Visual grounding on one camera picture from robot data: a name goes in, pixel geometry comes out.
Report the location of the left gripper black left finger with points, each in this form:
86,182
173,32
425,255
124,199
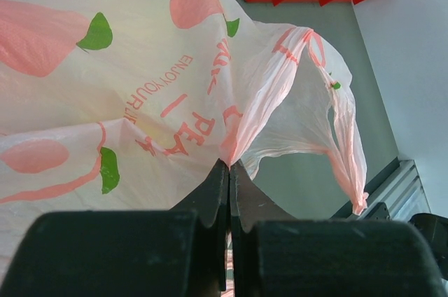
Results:
177,252

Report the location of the pink translucent plastic bag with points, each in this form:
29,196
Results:
117,105

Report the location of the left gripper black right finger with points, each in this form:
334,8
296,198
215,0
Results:
275,254

